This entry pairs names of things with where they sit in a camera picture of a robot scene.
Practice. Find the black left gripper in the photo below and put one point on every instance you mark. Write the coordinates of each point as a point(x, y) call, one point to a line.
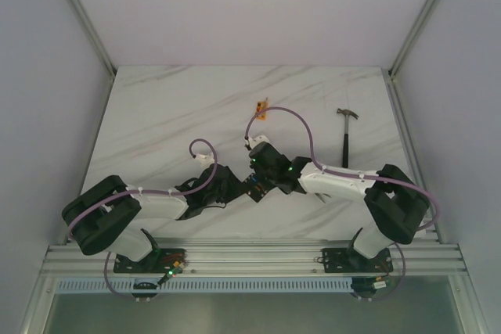
point(236, 187)

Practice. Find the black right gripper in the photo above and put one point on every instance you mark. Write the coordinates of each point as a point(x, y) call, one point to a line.
point(257, 168)

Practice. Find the black fuse box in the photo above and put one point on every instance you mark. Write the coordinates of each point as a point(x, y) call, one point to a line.
point(256, 189)

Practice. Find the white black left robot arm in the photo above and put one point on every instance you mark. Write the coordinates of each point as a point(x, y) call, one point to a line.
point(110, 215)

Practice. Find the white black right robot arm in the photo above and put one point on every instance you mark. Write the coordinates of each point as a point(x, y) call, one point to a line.
point(397, 210)

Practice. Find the orange fuse holder block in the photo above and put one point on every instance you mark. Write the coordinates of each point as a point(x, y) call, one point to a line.
point(260, 111)

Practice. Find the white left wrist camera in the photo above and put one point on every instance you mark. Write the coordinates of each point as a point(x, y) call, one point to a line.
point(204, 158)

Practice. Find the orange handled needle-nose pliers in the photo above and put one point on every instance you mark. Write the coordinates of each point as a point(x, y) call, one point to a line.
point(321, 197)

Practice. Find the black handled claw hammer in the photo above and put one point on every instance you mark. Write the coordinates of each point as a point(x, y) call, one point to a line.
point(347, 114)

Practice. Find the aluminium mounting rail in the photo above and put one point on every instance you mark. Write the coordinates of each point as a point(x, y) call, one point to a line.
point(262, 257)

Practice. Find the white slotted cable duct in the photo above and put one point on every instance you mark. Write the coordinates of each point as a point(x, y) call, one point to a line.
point(95, 285)

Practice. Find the right aluminium frame post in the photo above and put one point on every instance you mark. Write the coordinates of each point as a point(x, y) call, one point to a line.
point(425, 13)

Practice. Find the aluminium corner frame post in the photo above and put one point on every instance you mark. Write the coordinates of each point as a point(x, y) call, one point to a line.
point(93, 37)

